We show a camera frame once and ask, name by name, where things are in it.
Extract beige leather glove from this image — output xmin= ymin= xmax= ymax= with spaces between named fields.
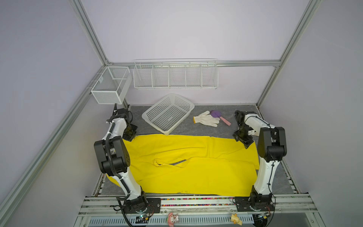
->
xmin=248 ymin=127 xmax=260 ymax=137

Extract purple and pink brush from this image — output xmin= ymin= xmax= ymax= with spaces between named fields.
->
xmin=210 ymin=110 xmax=231 ymax=126

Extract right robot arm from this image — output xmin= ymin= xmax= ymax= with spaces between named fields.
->
xmin=233 ymin=110 xmax=287 ymax=211

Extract white wire wall shelf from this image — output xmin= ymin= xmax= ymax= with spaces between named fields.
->
xmin=133 ymin=58 xmax=219 ymax=89

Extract white mesh wall box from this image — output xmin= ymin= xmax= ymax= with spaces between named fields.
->
xmin=91 ymin=66 xmax=132 ymax=105

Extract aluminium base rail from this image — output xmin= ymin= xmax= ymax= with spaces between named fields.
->
xmin=78 ymin=194 xmax=318 ymax=217

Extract white plastic laundry basket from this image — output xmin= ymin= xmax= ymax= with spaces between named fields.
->
xmin=142 ymin=93 xmax=195 ymax=135

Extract yellow duck toy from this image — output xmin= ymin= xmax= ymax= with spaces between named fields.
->
xmin=230 ymin=214 xmax=243 ymax=226

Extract white knit glove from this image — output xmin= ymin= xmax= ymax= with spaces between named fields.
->
xmin=193 ymin=111 xmax=220 ymax=127

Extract yellow trousers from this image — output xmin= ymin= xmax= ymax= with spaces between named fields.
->
xmin=125 ymin=134 xmax=259 ymax=197

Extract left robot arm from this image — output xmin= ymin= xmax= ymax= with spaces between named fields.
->
xmin=94 ymin=105 xmax=148 ymax=212

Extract pink plush toy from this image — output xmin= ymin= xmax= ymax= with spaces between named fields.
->
xmin=167 ymin=212 xmax=179 ymax=227

